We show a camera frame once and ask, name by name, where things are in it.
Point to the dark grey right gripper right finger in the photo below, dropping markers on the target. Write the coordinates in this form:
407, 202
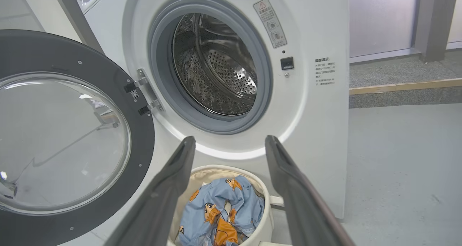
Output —
303, 210

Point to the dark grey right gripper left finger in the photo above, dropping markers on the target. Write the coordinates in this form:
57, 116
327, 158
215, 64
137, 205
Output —
158, 210

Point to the blue cartoon-print garment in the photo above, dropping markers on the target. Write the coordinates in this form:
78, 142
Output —
202, 220

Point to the black round glass washer door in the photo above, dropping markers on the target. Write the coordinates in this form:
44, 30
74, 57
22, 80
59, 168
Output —
119, 94

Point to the white front-load washing machine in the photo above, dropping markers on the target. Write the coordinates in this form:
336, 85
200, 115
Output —
317, 130

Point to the metal door hinge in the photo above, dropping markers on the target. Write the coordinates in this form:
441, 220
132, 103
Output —
148, 89

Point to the grey rubber door gasket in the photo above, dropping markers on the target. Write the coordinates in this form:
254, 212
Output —
162, 76

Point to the perforated steel washer drum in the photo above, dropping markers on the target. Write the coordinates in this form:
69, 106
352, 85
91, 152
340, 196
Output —
216, 76

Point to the black door latch slot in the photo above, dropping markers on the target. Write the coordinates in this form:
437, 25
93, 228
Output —
287, 63

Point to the cream canvas laundry basket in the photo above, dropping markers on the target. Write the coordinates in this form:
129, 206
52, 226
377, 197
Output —
269, 224

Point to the wooden floor edge strip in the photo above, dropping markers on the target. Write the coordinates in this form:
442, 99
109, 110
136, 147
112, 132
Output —
404, 86

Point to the grey warning sticker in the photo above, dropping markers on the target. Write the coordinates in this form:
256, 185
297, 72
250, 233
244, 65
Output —
270, 22

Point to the grey metal frame stand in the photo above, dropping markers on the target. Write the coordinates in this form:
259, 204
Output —
75, 18

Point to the grey window frame pillar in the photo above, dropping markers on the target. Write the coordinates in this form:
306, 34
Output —
433, 22

